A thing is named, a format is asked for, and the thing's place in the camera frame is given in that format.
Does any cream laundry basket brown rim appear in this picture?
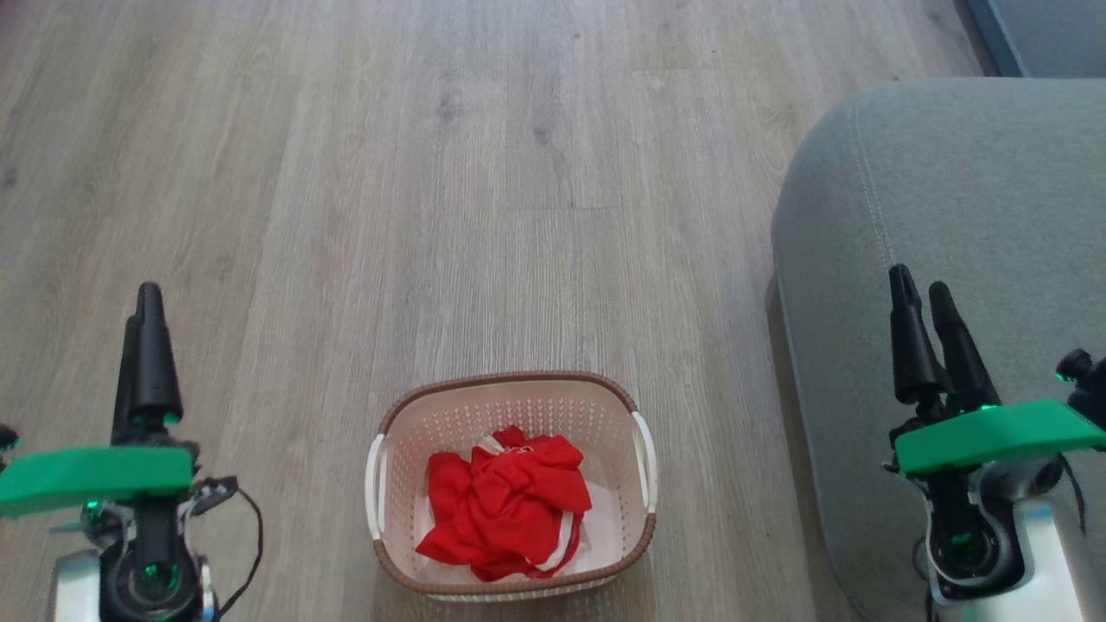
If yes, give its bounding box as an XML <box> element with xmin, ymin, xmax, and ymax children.
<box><xmin>364</xmin><ymin>371</ymin><xmax>659</xmax><ymax>603</ymax></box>

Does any red and white garment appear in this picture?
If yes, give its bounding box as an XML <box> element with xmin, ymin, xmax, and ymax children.
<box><xmin>415</xmin><ymin>449</ymin><xmax>590</xmax><ymax>582</ymax></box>

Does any grey fabric sofa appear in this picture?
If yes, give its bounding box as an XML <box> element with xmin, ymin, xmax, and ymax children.
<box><xmin>769</xmin><ymin>78</ymin><xmax>1106</xmax><ymax>622</ymax></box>

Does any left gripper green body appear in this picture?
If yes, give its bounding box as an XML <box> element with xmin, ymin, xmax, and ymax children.
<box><xmin>0</xmin><ymin>422</ymin><xmax>217</xmax><ymax>622</ymax></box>

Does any grey blue furniture base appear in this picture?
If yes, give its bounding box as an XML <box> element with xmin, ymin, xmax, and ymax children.
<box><xmin>955</xmin><ymin>0</ymin><xmax>1106</xmax><ymax>79</ymax></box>

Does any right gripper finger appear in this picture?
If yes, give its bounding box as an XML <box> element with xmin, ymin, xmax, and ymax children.
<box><xmin>929</xmin><ymin>281</ymin><xmax>1001</xmax><ymax>414</ymax></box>
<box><xmin>888</xmin><ymin>263</ymin><xmax>948</xmax><ymax>409</ymax></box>

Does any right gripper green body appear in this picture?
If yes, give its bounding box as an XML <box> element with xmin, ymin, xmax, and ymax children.
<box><xmin>894</xmin><ymin>400</ymin><xmax>1106</xmax><ymax>606</ymax></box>

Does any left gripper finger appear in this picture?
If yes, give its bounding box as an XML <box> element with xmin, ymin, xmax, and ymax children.
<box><xmin>111</xmin><ymin>315</ymin><xmax>144</xmax><ymax>446</ymax></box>
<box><xmin>134</xmin><ymin>282</ymin><xmax>184</xmax><ymax>426</ymax></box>

